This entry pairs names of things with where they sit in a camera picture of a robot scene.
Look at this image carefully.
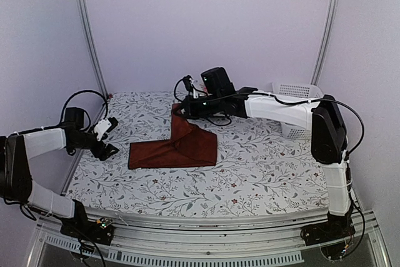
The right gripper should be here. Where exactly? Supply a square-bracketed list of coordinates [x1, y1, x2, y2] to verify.
[172, 94, 221, 121]

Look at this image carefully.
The dark red towel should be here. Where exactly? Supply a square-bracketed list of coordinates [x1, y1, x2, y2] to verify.
[128, 104, 218, 169]

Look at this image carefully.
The white plastic basket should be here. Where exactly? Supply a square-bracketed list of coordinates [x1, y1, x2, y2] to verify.
[272, 82, 323, 140]

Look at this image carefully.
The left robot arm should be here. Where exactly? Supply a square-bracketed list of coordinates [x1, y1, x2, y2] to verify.
[1, 107, 119, 238]

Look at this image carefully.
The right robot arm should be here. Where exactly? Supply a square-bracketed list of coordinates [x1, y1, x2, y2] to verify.
[179, 67, 351, 239]

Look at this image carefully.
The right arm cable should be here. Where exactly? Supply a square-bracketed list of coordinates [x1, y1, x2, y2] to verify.
[173, 78, 366, 155]

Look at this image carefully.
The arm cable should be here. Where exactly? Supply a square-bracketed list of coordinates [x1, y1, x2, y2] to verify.
[173, 78, 366, 155]
[61, 90, 109, 127]

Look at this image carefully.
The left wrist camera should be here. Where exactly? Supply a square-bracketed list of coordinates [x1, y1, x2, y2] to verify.
[92, 117, 118, 141]

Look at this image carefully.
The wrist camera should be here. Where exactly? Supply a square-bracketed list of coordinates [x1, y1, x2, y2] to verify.
[92, 117, 118, 141]
[183, 75, 208, 99]

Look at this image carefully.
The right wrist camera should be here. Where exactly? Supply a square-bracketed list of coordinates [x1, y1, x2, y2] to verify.
[183, 75, 208, 99]

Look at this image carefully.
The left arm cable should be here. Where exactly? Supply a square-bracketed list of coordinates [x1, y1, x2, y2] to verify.
[61, 90, 109, 127]

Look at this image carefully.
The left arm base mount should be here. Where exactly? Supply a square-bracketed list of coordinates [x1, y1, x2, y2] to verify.
[60, 200, 115, 246]

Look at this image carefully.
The aluminium front rail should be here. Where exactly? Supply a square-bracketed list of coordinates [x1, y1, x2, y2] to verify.
[26, 209, 392, 266]

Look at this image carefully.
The right aluminium post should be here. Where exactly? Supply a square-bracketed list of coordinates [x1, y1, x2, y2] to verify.
[311, 0, 339, 86]

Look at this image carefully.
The aluminium post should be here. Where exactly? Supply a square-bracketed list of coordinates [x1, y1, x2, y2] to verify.
[311, 0, 339, 86]
[76, 0, 109, 97]

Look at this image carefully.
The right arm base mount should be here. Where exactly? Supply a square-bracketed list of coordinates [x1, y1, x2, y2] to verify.
[300, 213, 356, 246]

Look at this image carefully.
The left aluminium post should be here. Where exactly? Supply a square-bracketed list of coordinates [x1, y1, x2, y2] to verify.
[76, 0, 109, 97]

